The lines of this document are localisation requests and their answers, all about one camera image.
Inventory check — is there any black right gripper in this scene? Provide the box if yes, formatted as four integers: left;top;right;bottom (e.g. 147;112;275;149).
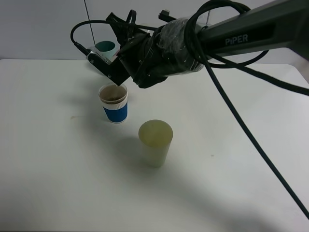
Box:
106;12;168;88

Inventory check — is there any glass cup with blue sleeve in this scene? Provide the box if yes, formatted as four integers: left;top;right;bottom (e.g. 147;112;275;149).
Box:
98;84;128;123

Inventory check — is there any black cable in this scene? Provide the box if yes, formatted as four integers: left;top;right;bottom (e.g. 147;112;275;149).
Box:
70;0;309;218

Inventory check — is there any light green plastic cup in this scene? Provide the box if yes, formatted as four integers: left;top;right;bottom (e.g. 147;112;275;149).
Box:
138;119;173;168

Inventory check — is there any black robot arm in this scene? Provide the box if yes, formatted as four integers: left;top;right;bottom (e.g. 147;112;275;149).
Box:
104;0;309;88

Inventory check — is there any teal plastic cup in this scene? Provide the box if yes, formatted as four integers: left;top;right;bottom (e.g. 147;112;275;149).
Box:
95;41;118;61

